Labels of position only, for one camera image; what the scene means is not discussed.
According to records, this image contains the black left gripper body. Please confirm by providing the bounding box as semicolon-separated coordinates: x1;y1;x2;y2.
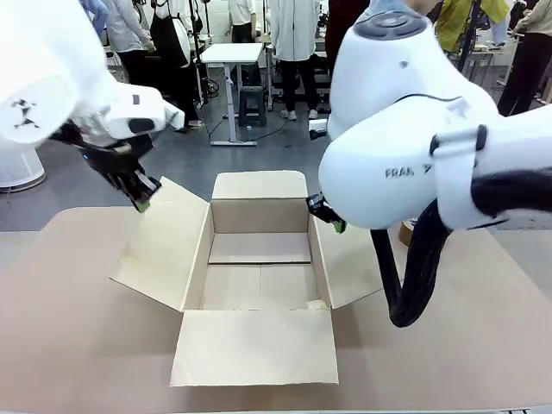
80;134;155;190

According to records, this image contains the brown cardboard box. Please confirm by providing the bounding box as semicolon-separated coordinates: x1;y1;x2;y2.
109;171;385;388

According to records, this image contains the brown packing tape roll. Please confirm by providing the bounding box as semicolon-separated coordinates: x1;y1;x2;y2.
398;218;418;248

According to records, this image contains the white perforated air purifier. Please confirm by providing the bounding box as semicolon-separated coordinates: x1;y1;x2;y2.
0;134;47;190

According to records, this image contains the black plastic stool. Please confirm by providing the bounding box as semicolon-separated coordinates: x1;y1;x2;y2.
237;85;266;128

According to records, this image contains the person with black apron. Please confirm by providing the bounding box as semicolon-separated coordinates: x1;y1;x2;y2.
106;0;204;133

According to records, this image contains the person in blue shirt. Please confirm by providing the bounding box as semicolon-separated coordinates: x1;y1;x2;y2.
79;0;110;45

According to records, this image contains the white standing desk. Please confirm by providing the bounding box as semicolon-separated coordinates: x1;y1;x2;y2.
199;41;265;147

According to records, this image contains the person in long white coat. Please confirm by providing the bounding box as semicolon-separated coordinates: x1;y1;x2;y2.
267;0;323;121

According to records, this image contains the person in dark red clothes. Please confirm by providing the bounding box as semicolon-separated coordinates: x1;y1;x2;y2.
324;0;373;79

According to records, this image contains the person in yellow jacket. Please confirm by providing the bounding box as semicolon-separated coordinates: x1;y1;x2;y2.
434;0;511;53

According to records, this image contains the person in dark trousers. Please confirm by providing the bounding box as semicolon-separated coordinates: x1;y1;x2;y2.
497;0;552;117

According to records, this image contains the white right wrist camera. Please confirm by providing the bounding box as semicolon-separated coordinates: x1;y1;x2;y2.
309;119;331;141

